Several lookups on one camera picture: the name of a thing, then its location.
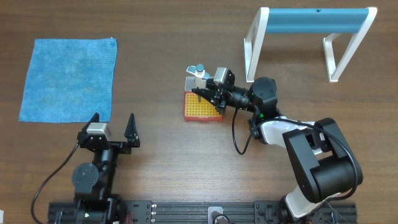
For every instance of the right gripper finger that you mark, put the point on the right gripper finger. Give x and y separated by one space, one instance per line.
205 93
211 84

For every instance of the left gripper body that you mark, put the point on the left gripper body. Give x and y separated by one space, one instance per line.
121 147

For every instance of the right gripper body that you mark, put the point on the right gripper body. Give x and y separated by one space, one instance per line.
221 99

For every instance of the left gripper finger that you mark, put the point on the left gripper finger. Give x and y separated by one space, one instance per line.
95 119
132 130

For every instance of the white pipette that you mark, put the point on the white pipette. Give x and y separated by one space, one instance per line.
200 79

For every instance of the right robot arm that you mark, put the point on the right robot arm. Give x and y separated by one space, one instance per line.
326 168

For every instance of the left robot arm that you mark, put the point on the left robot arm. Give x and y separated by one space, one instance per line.
85 177

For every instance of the red and yellow tip box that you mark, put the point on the red and yellow tip box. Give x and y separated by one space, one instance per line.
199 110

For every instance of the blue cloth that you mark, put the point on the blue cloth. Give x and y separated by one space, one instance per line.
68 81

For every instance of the white and blue stand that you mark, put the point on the white and blue stand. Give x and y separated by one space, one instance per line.
314 20

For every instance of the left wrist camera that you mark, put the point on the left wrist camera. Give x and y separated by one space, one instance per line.
99 130

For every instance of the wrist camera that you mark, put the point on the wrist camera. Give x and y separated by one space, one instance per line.
220 75
99 130

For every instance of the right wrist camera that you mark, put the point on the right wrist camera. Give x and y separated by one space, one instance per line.
220 75

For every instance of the mounting rail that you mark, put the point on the mounting rail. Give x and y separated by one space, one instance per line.
186 213

